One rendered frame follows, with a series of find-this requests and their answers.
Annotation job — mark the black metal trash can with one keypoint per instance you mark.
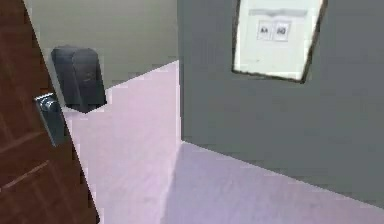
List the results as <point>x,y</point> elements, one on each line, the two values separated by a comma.
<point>81,80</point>

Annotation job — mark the dark brown wooden door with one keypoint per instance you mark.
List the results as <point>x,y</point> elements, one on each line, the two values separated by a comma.
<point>23,133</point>

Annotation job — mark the white framed wall picture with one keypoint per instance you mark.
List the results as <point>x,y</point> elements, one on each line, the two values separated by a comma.
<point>275,40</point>

